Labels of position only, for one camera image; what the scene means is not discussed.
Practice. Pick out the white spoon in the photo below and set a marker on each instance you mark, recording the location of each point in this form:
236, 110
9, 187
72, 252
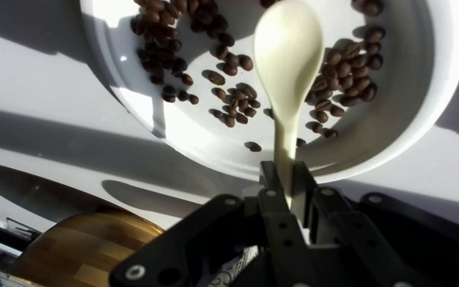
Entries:
287, 58

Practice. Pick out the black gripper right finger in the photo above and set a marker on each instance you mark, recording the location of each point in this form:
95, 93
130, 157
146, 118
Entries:
378, 240

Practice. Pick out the wooden bowl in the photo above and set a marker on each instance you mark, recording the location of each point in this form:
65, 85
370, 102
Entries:
91, 249

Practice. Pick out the white plate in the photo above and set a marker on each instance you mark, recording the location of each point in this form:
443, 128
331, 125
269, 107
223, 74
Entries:
421, 106

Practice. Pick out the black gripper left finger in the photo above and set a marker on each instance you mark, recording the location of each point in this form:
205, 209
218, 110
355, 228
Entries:
229, 228

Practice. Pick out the coffee beans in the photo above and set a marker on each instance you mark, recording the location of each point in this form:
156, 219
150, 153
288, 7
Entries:
346, 74

